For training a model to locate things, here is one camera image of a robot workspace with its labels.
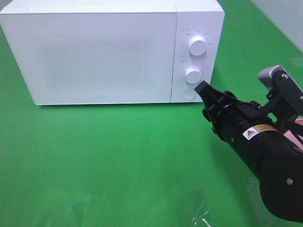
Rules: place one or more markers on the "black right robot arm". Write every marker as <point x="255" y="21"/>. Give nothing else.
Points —
<point x="274" y="160"/>

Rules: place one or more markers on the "white microwave door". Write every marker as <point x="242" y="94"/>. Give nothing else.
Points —
<point x="94" y="58"/>

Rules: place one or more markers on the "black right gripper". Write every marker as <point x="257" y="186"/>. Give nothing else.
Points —
<point x="230" y="117"/>

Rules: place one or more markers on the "upper white dial knob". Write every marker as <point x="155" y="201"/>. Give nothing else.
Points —
<point x="197" y="45"/>

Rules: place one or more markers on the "pink plate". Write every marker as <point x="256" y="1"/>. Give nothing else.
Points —
<point x="294" y="131"/>

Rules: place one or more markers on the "white dial knob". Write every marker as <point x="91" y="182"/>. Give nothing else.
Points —
<point x="193" y="75"/>
<point x="197" y="45"/>

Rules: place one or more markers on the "lower white dial knob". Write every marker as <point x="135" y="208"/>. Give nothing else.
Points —
<point x="193" y="75"/>

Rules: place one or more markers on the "round door release button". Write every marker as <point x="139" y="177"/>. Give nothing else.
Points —
<point x="189" y="94"/>

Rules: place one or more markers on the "white microwave oven body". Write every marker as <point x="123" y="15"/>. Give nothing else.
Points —
<point x="194" y="17"/>

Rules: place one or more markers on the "green table mat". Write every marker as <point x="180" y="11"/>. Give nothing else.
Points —
<point x="137" y="165"/>

